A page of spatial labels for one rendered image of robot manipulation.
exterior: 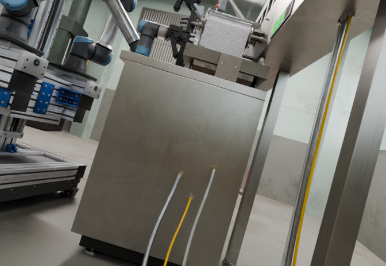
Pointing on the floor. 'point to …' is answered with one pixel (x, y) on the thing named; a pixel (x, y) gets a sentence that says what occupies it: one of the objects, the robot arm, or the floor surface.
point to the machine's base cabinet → (166, 168)
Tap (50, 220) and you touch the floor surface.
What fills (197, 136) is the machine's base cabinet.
